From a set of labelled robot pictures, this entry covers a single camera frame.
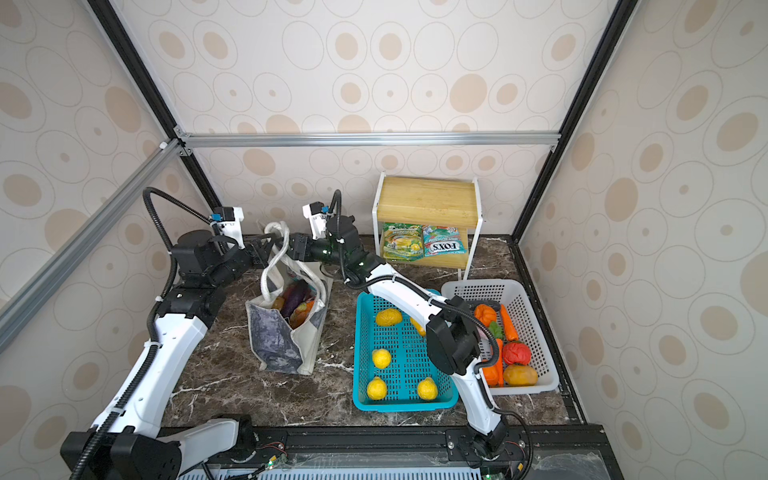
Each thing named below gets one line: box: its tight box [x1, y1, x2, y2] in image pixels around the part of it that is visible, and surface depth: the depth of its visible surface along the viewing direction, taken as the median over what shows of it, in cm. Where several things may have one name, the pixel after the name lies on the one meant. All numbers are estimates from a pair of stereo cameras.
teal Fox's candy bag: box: [422, 225, 466, 257], surface depth 96 cm
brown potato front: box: [504, 364, 538, 386], surface depth 81 cm
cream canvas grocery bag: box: [245, 222, 334, 376], surface depth 76 cm
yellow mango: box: [376, 308, 402, 327], surface depth 94 cm
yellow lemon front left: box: [367, 376, 387, 401], surface depth 81 cm
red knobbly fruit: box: [502, 342, 531, 365], surface depth 85 cm
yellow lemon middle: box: [372, 348, 392, 369], surface depth 86 cm
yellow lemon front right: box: [417, 377, 438, 401], surface depth 80 cm
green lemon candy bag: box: [382, 222, 424, 261], surface depth 94 cm
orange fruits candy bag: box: [290, 300, 315, 329], surface depth 87 cm
